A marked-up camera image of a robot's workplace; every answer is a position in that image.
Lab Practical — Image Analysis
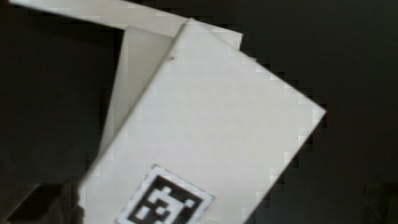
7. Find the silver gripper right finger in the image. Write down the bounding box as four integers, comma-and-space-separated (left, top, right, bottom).
361, 183, 398, 224

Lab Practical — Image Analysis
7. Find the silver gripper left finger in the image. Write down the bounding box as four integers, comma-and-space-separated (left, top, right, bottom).
0, 183, 80, 224

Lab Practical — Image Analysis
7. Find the small white tagged block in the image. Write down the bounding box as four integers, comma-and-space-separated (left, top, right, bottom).
80, 21, 325, 224

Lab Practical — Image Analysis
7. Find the white U-shaped fence frame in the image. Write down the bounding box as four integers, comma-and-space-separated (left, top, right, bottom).
9, 0, 189, 151

